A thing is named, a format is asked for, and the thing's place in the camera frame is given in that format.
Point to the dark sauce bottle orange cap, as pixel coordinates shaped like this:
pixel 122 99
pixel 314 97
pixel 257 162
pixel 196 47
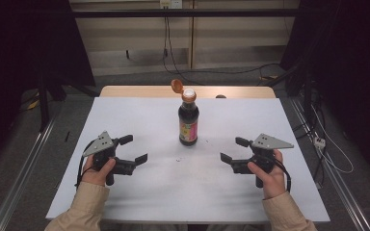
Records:
pixel 188 122

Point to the person's left hand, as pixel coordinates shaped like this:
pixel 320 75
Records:
pixel 96 174

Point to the metal floor rail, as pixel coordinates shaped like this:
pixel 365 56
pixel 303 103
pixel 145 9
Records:
pixel 337 179
pixel 19 179

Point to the white wall socket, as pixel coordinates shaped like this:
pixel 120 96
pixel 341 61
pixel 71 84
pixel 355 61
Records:
pixel 171 3

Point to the person's right hand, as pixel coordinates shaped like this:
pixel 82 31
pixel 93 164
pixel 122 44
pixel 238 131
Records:
pixel 271 181

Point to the white board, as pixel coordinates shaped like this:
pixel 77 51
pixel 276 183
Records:
pixel 173 192

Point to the dark round table grommet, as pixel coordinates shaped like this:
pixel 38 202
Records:
pixel 220 96

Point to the wooden table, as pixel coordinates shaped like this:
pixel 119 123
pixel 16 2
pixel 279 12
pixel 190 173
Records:
pixel 135 91

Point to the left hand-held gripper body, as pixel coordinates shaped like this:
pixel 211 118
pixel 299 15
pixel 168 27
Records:
pixel 99 144

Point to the black metal stand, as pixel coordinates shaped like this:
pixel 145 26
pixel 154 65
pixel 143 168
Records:
pixel 43 106

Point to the white power strip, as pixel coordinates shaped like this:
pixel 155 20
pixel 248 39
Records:
pixel 319 142

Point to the dark curtain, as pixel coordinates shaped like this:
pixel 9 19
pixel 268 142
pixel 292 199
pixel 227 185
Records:
pixel 350 64
pixel 19 48

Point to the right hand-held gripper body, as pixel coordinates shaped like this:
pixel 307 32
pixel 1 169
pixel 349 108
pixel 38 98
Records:
pixel 265 154

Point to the black horizontal bar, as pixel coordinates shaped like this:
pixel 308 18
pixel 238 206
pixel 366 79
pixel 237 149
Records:
pixel 186 12

